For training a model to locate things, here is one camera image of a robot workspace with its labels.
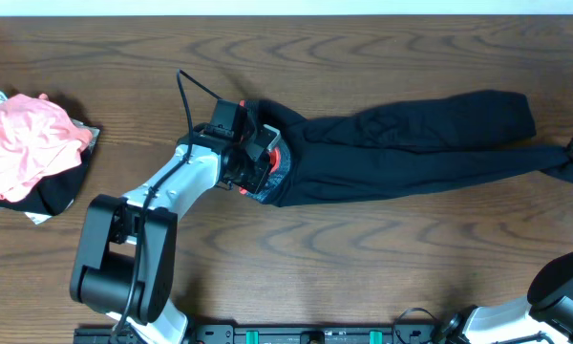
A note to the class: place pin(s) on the pink crumpled garment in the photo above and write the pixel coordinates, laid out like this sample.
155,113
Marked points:
38,139

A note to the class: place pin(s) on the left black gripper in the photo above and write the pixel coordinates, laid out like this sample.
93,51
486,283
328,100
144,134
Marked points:
260,174

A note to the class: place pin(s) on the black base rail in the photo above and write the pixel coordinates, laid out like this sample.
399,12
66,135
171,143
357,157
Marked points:
227,334

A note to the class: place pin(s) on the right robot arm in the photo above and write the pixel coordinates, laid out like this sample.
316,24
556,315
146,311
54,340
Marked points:
486,153

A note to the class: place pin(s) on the black folded garment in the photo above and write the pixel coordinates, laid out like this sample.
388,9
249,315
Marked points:
54,194

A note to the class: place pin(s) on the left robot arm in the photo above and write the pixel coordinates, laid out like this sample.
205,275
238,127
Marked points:
124,266

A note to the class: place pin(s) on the black leggings red waistband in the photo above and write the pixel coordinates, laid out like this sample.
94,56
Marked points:
386,152

